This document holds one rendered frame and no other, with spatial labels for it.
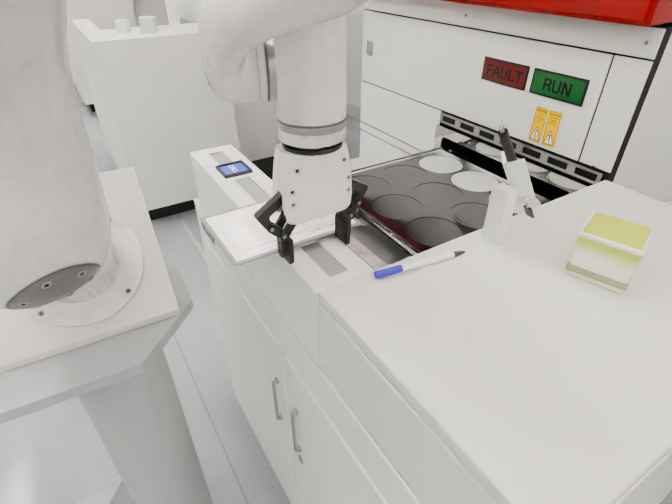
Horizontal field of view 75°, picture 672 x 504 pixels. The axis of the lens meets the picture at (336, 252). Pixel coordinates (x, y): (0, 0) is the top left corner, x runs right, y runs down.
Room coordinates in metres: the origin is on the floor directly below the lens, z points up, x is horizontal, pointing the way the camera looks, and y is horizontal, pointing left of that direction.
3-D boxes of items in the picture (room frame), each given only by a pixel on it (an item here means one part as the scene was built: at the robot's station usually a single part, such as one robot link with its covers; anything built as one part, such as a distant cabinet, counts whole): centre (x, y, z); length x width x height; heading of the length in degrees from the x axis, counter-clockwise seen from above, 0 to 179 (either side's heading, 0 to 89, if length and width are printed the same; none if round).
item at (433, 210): (0.82, -0.21, 0.90); 0.34 x 0.34 x 0.01; 32
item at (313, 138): (0.53, 0.03, 1.14); 0.09 x 0.08 x 0.03; 122
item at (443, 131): (0.95, -0.38, 0.89); 0.44 x 0.02 x 0.10; 32
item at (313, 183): (0.53, 0.03, 1.08); 0.10 x 0.07 x 0.11; 122
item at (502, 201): (0.56, -0.25, 1.03); 0.06 x 0.04 x 0.13; 122
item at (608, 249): (0.47, -0.35, 1.00); 0.07 x 0.07 x 0.07; 50
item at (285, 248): (0.50, 0.08, 1.00); 0.03 x 0.03 x 0.07; 32
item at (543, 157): (0.95, -0.39, 0.96); 0.44 x 0.01 x 0.02; 32
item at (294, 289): (0.69, 0.13, 0.89); 0.55 x 0.09 x 0.14; 32
